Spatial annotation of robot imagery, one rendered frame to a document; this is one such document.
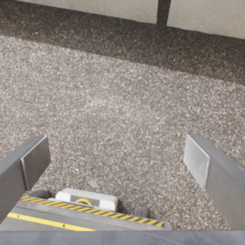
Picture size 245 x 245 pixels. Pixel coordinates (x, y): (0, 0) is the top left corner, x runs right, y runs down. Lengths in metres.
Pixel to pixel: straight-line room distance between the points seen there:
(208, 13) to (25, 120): 0.95
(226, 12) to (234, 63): 0.45
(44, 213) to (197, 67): 0.89
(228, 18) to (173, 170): 0.62
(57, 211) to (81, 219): 0.08
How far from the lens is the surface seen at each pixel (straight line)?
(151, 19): 0.69
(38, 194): 0.93
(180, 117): 0.91
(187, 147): 0.16
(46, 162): 0.17
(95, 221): 0.64
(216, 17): 0.65
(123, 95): 0.92
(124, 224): 0.62
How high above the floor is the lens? 0.88
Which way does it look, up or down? 81 degrees down
